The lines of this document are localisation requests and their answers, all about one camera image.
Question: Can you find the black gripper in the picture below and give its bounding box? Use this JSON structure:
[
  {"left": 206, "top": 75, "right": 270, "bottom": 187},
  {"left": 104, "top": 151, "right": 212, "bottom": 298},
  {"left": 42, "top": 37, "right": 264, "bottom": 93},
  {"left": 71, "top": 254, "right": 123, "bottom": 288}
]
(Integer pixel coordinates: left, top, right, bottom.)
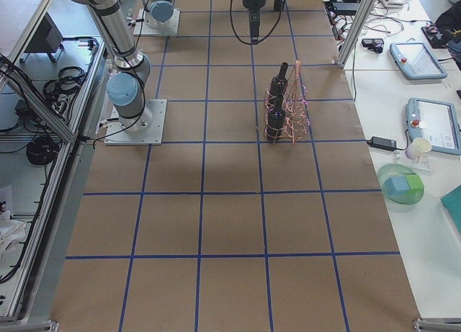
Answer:
[{"left": 242, "top": 0, "right": 266, "bottom": 44}]

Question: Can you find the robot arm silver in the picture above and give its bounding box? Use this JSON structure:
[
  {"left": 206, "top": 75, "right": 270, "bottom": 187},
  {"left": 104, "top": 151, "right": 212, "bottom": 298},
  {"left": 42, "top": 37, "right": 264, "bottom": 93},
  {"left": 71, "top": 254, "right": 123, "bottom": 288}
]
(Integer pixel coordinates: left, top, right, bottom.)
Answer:
[
  {"left": 134, "top": 0, "right": 266, "bottom": 45},
  {"left": 72, "top": 0, "right": 151, "bottom": 131}
]

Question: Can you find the dark bottle in basket far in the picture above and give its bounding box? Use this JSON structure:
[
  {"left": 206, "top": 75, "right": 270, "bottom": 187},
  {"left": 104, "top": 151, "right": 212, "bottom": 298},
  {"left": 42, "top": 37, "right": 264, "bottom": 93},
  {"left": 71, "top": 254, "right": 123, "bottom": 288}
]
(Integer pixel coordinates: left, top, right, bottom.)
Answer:
[{"left": 269, "top": 62, "right": 288, "bottom": 97}]

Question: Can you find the dark bottle in basket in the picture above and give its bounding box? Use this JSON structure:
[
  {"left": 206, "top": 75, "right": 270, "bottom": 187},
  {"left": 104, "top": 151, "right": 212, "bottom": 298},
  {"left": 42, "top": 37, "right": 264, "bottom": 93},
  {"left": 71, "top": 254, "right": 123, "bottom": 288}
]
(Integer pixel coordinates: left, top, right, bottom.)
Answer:
[
  {"left": 266, "top": 95, "right": 285, "bottom": 143},
  {"left": 269, "top": 62, "right": 288, "bottom": 97}
]

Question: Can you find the dark bottle in basket near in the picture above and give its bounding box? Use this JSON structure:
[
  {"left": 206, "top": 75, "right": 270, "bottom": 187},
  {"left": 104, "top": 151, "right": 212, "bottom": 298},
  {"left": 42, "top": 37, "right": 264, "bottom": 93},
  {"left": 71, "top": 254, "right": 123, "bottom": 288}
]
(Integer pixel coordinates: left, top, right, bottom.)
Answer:
[{"left": 266, "top": 95, "right": 285, "bottom": 143}]

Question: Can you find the black handheld controller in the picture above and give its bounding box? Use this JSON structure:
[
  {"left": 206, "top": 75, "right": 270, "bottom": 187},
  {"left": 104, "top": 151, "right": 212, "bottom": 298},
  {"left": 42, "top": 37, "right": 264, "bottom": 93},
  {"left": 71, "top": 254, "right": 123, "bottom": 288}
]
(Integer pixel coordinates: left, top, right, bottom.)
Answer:
[{"left": 361, "top": 38, "right": 384, "bottom": 54}]

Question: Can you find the teach pendant far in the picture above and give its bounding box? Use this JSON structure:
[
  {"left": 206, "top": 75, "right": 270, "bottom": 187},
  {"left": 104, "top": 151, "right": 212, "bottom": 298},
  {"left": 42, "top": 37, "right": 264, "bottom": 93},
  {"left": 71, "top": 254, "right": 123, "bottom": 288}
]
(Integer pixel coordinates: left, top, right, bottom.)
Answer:
[{"left": 389, "top": 42, "right": 447, "bottom": 80}]

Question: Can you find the teach pendant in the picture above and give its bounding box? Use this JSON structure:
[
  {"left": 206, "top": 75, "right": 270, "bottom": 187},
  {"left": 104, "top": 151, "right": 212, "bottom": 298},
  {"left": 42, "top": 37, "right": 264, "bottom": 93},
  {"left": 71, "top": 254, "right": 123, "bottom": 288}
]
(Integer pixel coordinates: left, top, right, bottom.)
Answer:
[
  {"left": 406, "top": 97, "right": 460, "bottom": 155},
  {"left": 389, "top": 42, "right": 447, "bottom": 80}
]

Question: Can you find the black power adapter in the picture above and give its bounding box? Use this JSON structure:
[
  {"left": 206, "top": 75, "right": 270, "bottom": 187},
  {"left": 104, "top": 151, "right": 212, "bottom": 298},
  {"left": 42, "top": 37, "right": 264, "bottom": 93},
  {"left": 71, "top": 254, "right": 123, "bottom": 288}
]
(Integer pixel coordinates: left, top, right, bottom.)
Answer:
[{"left": 367, "top": 136, "right": 397, "bottom": 151}]

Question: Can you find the teach pendant near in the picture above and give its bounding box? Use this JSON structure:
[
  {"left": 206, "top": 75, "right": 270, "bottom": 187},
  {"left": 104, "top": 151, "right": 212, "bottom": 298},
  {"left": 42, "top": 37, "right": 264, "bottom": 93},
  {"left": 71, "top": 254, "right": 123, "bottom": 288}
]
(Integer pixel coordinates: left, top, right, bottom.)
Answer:
[{"left": 406, "top": 97, "right": 460, "bottom": 155}]

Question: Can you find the white paper cup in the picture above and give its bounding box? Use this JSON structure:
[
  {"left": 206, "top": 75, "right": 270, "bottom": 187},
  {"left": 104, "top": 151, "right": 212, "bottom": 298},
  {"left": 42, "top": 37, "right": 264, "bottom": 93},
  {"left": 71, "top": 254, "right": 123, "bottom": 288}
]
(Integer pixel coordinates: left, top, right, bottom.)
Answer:
[{"left": 405, "top": 138, "right": 432, "bottom": 161}]

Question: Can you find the blue foam cube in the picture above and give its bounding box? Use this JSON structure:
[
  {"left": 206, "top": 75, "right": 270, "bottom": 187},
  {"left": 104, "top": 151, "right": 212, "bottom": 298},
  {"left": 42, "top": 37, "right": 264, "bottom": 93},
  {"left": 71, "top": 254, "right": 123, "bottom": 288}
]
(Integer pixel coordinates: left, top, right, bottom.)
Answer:
[{"left": 382, "top": 176, "right": 408, "bottom": 196}]

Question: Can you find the green glass bowl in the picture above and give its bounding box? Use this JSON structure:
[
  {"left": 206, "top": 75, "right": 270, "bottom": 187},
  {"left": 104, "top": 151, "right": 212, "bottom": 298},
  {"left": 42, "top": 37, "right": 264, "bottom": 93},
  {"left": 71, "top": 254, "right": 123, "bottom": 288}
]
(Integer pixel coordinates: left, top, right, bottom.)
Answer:
[{"left": 377, "top": 163, "right": 424, "bottom": 205}]

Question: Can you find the green foam cube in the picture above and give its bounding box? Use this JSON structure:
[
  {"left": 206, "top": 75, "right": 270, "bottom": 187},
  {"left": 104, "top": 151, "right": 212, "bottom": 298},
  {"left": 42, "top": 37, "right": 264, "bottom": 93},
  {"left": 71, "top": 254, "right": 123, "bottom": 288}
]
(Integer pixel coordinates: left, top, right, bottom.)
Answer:
[{"left": 405, "top": 174, "right": 424, "bottom": 193}]

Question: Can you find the teal box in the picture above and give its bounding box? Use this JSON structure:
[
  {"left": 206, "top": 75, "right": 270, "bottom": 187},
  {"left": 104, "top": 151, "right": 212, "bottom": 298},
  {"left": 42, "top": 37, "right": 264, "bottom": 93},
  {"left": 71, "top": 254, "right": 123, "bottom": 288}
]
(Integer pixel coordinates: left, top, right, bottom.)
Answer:
[{"left": 441, "top": 186, "right": 461, "bottom": 233}]

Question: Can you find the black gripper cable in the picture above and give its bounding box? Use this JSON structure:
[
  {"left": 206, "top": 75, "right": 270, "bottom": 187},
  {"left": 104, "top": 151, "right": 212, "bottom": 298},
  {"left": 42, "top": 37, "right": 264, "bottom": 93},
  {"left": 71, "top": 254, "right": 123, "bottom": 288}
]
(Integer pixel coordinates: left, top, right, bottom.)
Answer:
[{"left": 229, "top": 0, "right": 285, "bottom": 46}]

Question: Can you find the copper wire wine basket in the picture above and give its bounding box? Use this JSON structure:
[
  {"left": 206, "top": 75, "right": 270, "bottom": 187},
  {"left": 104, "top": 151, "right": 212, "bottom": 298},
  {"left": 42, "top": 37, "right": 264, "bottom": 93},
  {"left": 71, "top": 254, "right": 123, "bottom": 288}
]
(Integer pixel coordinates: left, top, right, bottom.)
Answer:
[{"left": 264, "top": 60, "right": 310, "bottom": 144}]

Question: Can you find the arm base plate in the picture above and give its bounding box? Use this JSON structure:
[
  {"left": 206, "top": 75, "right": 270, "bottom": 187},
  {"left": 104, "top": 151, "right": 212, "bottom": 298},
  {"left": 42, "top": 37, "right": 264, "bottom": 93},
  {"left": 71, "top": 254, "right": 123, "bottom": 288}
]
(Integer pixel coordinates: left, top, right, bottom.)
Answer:
[
  {"left": 104, "top": 99, "right": 167, "bottom": 145},
  {"left": 133, "top": 9, "right": 180, "bottom": 37}
]

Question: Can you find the aluminium frame post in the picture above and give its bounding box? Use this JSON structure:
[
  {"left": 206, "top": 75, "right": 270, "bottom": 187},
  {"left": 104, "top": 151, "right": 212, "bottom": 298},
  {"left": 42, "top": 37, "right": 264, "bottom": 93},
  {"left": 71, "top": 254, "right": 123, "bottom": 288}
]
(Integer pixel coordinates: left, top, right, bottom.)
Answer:
[{"left": 336, "top": 0, "right": 375, "bottom": 68}]

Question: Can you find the black monitor under frame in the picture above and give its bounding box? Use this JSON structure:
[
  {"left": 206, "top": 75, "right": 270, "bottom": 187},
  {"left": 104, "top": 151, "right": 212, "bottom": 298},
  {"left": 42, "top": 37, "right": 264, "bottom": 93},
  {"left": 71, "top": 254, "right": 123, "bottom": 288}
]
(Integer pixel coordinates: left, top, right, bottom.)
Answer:
[{"left": 19, "top": 12, "right": 63, "bottom": 63}]

